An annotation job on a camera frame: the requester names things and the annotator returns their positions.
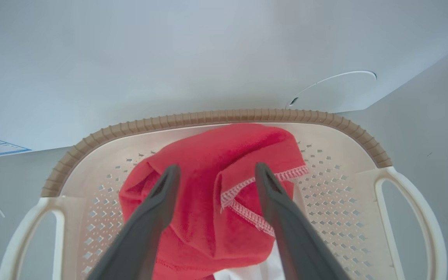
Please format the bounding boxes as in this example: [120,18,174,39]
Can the white front-load washing machine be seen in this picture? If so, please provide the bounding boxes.
[0,0,448,158]

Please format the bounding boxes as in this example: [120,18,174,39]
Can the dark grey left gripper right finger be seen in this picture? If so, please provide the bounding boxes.
[255,162,350,280]

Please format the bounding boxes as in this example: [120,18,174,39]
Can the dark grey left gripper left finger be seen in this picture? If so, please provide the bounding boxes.
[87,164,181,280]

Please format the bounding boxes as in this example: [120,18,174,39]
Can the cream basket with brown rim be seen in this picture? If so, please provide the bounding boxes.
[0,109,448,280]

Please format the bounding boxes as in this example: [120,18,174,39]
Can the red and white garment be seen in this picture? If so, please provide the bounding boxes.
[118,123,310,280]

